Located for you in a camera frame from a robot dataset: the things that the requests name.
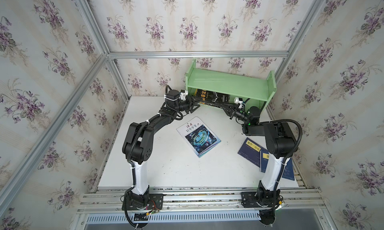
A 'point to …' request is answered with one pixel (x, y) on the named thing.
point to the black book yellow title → (209, 96)
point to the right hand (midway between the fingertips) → (220, 106)
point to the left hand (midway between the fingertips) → (202, 99)
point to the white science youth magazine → (200, 138)
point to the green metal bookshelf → (256, 90)
